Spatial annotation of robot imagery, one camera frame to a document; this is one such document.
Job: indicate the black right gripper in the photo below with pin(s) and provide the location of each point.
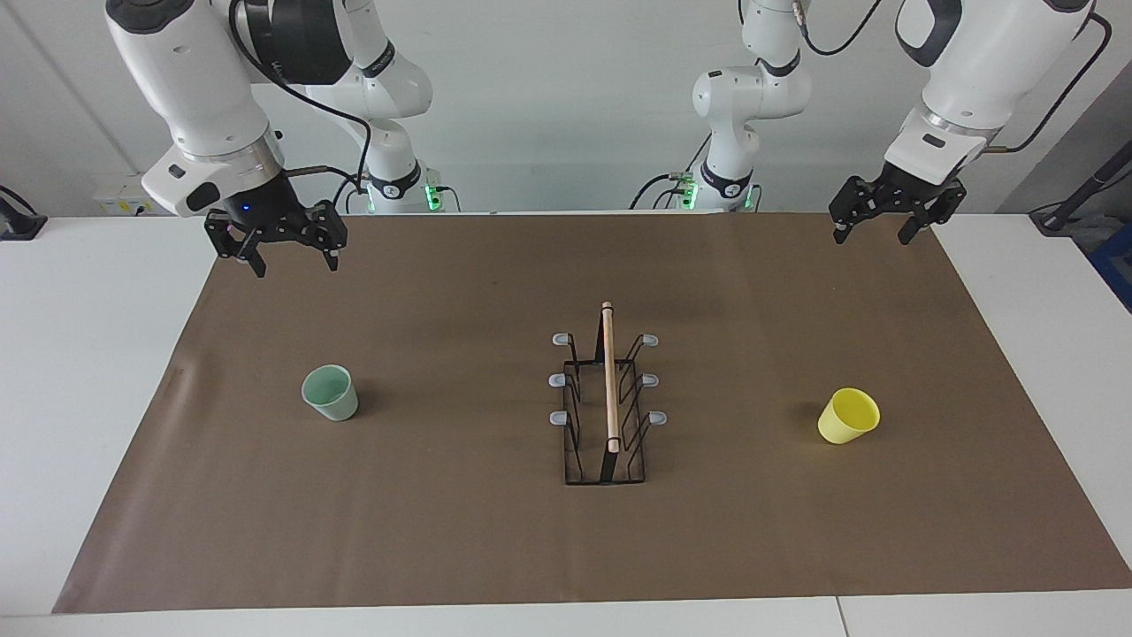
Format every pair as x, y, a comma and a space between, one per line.
265, 208

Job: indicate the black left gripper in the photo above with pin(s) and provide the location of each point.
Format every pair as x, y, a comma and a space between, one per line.
902, 193

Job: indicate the pale green plastic cup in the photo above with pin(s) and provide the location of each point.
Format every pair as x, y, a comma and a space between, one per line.
334, 398

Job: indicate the yellow plastic cup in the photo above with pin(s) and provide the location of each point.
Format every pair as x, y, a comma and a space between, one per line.
845, 420

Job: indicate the black stand pole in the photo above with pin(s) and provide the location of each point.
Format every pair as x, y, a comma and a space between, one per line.
1074, 208

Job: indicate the blue box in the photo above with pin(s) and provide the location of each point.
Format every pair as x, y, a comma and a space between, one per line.
1116, 265

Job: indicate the black clamp base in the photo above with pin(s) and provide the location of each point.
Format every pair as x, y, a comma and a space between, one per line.
18, 226

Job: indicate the brown paper table mat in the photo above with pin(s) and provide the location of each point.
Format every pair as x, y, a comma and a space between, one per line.
442, 531

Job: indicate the white wall socket box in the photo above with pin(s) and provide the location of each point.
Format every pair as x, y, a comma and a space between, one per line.
119, 199

